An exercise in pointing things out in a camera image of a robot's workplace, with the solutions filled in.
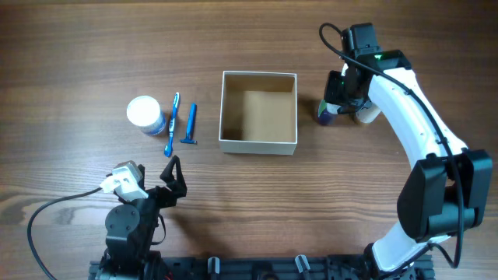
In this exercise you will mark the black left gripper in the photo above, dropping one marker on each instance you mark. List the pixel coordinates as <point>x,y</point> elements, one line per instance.
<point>177,187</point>

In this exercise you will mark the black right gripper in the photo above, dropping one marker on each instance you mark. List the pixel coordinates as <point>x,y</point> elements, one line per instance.
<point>331,97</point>

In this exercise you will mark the white tube with gold cap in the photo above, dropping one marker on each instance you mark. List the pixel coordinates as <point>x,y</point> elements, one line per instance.
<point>366,115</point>

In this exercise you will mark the blue spray bottle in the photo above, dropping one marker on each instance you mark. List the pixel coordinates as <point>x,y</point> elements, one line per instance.
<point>327,113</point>

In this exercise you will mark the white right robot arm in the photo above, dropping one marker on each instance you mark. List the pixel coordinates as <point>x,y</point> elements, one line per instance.
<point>446,191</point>

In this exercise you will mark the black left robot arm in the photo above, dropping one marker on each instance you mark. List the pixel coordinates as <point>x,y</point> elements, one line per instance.
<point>131,225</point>

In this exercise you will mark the blue toothbrush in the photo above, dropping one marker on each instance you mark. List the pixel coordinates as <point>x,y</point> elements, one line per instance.
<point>168,148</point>

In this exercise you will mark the blue razor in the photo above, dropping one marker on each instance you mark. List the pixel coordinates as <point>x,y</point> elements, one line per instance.
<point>190,126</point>

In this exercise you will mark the white round jar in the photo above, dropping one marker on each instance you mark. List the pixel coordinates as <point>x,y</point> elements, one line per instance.
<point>145,113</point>

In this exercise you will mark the white cardboard box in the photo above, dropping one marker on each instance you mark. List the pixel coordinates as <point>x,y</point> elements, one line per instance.
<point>258,113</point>

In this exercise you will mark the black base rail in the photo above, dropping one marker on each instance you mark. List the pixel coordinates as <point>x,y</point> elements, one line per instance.
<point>332,267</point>

